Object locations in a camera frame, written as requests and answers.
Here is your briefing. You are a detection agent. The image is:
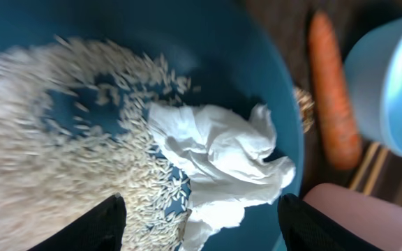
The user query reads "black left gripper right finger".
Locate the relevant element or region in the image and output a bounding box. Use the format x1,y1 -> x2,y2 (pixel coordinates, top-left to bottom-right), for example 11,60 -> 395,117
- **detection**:
277,194 -> 380,251

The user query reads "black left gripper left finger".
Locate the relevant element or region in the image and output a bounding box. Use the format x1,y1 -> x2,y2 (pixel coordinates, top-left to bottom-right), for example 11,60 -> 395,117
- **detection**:
29,193 -> 127,251

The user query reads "wooden chopstick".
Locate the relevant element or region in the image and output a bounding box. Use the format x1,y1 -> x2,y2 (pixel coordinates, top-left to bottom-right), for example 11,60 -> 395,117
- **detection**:
348,142 -> 380,190
362,145 -> 389,195

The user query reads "pink plastic cup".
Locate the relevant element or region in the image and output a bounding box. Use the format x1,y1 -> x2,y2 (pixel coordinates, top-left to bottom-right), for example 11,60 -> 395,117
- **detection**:
304,183 -> 402,250

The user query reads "white tissue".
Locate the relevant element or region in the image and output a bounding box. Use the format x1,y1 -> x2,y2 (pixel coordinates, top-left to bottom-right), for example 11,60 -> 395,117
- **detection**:
148,102 -> 296,250

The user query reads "light blue bowl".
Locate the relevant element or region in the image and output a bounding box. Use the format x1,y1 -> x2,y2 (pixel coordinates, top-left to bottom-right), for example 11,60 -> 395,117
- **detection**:
344,17 -> 402,157

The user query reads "orange carrot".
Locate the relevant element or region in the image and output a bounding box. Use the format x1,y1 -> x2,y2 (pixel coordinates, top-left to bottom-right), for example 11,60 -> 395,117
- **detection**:
308,10 -> 362,170

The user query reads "white rice pile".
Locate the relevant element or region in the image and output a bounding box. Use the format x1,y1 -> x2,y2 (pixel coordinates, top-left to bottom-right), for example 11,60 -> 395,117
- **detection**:
0,38 -> 191,250

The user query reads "brown food scrap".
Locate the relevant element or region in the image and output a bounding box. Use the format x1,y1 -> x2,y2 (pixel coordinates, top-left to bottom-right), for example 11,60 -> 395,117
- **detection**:
294,86 -> 315,133

